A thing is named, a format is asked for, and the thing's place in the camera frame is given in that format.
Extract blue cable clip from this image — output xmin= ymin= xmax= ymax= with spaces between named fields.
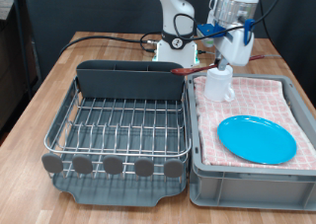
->
xmin=242 ymin=18 xmax=257 ymax=46

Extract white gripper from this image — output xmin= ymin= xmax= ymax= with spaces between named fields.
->
xmin=206 ymin=20 xmax=255 ymax=71

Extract grey plastic crate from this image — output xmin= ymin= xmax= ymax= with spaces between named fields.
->
xmin=186 ymin=72 xmax=316 ymax=212

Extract thin grey cable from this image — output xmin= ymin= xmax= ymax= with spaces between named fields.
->
xmin=197 ymin=49 xmax=282 ymax=59

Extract blue plastic plate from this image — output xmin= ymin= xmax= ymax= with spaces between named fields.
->
xmin=216 ymin=114 xmax=298 ymax=166

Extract grey dish drying rack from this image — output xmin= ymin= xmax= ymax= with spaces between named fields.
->
xmin=51 ymin=77 xmax=191 ymax=207

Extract dark backdrop curtain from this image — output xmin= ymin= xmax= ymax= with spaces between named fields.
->
xmin=19 ymin=0 xmax=316 ymax=107

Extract reddish brown wooden spoon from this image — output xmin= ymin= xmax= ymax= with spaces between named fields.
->
xmin=170 ymin=54 xmax=266 ymax=76

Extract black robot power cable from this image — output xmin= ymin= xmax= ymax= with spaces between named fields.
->
xmin=58 ymin=32 xmax=163 ymax=55

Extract pink checked towel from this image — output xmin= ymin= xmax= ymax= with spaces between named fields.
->
xmin=193 ymin=75 xmax=316 ymax=171

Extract black camera cable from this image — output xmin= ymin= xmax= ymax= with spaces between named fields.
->
xmin=173 ymin=0 xmax=290 ymax=42

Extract metal wire dish rack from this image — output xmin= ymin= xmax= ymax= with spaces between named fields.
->
xmin=43 ymin=75 xmax=193 ymax=180

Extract white plastic mug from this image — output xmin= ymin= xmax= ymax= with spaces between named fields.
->
xmin=203 ymin=65 xmax=236 ymax=104

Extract dark grey cutlery holder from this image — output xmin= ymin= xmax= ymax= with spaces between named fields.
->
xmin=75 ymin=59 xmax=186 ymax=102

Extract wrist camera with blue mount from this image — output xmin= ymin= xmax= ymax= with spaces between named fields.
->
xmin=197 ymin=22 xmax=229 ymax=47

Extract black metal pole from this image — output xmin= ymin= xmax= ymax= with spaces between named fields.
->
xmin=11 ymin=0 xmax=34 ymax=100

